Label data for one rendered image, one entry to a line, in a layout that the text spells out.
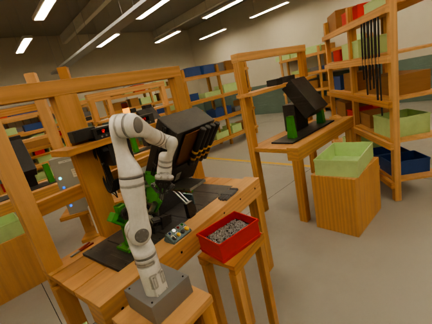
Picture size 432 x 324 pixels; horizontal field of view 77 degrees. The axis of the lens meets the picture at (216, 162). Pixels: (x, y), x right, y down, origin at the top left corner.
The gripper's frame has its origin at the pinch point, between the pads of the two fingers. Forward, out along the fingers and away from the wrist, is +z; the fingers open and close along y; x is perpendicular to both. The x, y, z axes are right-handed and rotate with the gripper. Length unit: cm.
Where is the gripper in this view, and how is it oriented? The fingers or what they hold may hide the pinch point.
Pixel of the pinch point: (161, 196)
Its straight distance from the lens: 147.0
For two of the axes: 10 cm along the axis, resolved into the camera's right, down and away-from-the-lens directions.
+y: -9.7, -0.7, -2.3
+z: -1.6, 8.9, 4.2
